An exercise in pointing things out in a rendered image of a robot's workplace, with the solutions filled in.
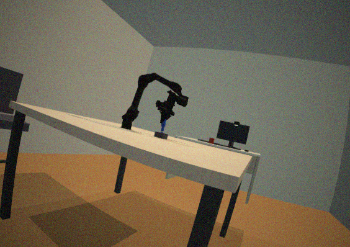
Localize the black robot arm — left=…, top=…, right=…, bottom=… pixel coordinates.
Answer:
left=121, top=73, right=188, bottom=130

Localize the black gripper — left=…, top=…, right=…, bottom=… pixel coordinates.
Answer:
left=158, top=100, right=175, bottom=123

